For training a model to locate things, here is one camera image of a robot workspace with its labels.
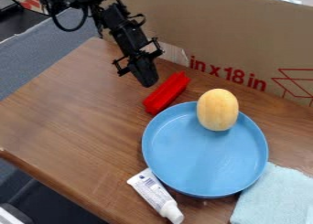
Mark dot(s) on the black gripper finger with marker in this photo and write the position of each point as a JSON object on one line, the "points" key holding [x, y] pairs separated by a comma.
{"points": [[143, 69]]}

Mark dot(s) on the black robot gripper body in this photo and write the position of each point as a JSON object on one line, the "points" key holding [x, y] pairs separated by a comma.
{"points": [[135, 45]]}

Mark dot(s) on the red rectangular block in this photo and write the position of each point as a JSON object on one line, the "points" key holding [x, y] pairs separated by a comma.
{"points": [[161, 98]]}

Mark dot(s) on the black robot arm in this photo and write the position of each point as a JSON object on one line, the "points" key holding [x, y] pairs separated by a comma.
{"points": [[110, 14]]}

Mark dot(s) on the yellow potato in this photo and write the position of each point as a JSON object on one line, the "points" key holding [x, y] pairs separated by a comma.
{"points": [[217, 110]]}

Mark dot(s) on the grey fabric panel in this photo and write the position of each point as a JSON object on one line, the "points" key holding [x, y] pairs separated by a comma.
{"points": [[31, 51]]}

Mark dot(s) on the blue round plate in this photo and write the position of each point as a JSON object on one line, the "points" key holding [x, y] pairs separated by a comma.
{"points": [[203, 163]]}

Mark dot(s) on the white cream tube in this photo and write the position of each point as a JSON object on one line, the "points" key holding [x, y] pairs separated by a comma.
{"points": [[151, 190]]}

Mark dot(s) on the light blue towel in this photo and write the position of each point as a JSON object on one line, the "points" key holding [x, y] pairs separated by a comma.
{"points": [[280, 199]]}

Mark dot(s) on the cardboard box wall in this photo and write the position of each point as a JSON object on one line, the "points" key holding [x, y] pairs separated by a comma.
{"points": [[254, 42]]}

